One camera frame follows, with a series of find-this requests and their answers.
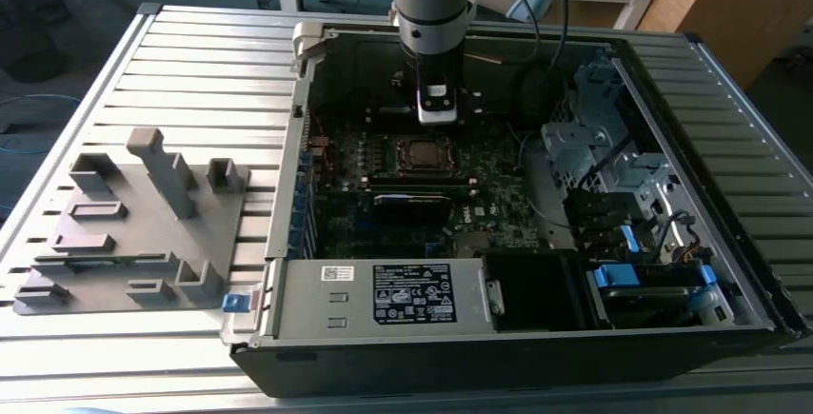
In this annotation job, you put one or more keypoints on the silver CPU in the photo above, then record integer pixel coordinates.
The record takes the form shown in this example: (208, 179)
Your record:
(427, 152)

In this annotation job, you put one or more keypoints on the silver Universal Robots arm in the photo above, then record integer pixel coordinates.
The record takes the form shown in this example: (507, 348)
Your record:
(426, 0)

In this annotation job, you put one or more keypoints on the blue expansion slot retainer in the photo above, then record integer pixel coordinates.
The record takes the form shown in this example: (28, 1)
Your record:
(295, 233)

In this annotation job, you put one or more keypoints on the silver metal drive cage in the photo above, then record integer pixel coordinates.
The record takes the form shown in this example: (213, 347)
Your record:
(571, 140)

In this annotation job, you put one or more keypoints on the green motherboard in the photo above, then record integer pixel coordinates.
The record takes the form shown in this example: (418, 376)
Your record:
(502, 195)

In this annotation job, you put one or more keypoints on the black graphics card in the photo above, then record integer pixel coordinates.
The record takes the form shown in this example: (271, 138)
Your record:
(410, 211)

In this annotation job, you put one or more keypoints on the square chipset heatsink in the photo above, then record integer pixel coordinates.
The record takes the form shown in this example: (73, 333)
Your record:
(472, 242)

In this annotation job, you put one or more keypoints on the blue plastic clip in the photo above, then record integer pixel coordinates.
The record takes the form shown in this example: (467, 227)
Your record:
(627, 238)

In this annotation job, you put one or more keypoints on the wooden cabinet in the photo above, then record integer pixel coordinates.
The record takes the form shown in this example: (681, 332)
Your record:
(749, 14)

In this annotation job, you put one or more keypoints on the silver power supply unit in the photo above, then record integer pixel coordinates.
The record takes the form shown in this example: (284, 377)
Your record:
(304, 300)

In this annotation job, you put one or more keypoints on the black hard disk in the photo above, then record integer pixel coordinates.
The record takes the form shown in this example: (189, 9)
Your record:
(645, 302)

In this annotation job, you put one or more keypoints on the blue case latch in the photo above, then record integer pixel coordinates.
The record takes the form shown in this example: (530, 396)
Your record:
(235, 302)

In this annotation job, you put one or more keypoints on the grey parts rack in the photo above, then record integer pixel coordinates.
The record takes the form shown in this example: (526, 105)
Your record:
(145, 242)

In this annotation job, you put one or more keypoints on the blue plastic latch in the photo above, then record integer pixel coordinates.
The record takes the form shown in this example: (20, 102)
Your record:
(706, 276)

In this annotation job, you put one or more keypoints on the black open PC case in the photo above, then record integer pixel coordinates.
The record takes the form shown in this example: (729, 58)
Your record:
(444, 366)

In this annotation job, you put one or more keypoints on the black office chair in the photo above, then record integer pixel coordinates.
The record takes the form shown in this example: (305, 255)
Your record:
(34, 52)

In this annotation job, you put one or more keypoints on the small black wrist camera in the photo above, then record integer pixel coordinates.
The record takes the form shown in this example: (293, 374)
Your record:
(400, 78)

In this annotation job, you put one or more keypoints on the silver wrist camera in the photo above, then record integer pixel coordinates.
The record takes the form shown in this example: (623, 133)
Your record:
(438, 114)

